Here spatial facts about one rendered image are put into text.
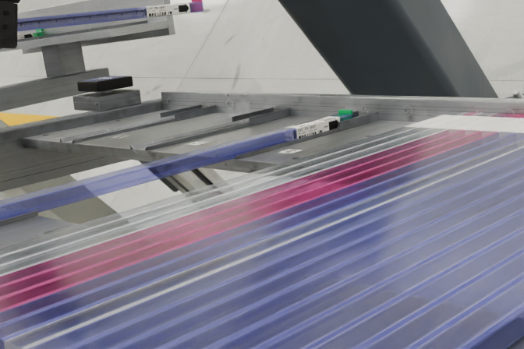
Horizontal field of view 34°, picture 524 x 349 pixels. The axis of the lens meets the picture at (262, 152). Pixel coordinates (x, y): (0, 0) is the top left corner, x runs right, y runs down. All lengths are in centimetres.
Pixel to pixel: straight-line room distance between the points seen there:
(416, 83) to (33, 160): 70
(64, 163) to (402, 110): 37
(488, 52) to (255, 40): 71
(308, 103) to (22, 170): 30
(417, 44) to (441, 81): 9
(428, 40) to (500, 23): 56
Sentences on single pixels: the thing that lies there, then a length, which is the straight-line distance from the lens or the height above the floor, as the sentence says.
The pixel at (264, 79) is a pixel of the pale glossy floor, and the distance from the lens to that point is 217.
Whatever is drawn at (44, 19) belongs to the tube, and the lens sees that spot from 82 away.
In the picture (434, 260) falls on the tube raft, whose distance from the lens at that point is 36.
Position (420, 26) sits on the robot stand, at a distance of 134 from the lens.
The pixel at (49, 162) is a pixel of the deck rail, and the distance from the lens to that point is 93.
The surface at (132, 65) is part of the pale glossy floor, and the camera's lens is 261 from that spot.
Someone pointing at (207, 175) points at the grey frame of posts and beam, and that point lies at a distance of 110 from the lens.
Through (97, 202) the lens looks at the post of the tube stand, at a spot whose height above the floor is 59.
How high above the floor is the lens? 126
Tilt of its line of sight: 39 degrees down
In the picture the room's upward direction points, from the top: 44 degrees counter-clockwise
